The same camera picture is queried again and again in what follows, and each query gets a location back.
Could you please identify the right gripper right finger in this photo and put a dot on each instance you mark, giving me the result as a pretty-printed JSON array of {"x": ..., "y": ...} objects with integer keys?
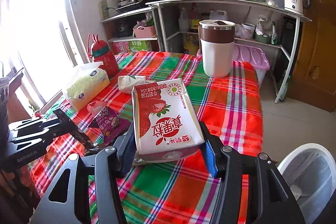
[{"x": 270, "y": 199}]

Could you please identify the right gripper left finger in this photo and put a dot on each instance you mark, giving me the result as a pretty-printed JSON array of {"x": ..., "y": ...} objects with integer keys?
[{"x": 66, "y": 200}]

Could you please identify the strawberry milk carton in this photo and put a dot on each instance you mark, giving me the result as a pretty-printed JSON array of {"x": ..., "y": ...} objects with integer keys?
[{"x": 166, "y": 127}]

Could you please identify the white trash bin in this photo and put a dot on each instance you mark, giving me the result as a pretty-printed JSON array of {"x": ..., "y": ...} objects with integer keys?
[{"x": 309, "y": 171}]

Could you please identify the metal kitchen shelf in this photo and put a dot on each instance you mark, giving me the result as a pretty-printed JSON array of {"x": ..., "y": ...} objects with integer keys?
[{"x": 165, "y": 15}]

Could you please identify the purple snack wrapper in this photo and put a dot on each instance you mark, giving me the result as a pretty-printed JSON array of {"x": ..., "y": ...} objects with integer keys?
[{"x": 110, "y": 124}]

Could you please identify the yellow tissue pack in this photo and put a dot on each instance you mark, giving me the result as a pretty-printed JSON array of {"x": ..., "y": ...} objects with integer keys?
[{"x": 83, "y": 83}]

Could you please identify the beige paper napkin pack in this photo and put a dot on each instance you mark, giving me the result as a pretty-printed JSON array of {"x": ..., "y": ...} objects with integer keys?
[{"x": 126, "y": 83}]

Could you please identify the red reindeer water bottle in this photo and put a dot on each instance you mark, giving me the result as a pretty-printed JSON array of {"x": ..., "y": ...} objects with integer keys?
[{"x": 99, "y": 51}]

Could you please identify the wooden door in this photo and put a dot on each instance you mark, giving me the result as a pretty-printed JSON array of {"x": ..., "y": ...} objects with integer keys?
[{"x": 313, "y": 76}]

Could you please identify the white brown lidded jug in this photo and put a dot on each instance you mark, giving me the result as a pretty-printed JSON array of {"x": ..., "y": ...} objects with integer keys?
[{"x": 217, "y": 39}]

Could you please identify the pink basket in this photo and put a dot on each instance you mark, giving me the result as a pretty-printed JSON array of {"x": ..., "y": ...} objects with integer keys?
[{"x": 145, "y": 32}]

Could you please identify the yellow label oil bottle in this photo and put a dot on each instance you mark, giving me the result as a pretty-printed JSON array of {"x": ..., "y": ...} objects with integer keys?
[{"x": 194, "y": 18}]

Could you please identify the white plastic jerrycan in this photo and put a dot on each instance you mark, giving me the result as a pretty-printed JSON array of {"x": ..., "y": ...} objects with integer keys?
[{"x": 218, "y": 15}]

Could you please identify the wall power strip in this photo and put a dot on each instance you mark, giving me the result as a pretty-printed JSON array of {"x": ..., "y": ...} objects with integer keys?
[{"x": 104, "y": 9}]

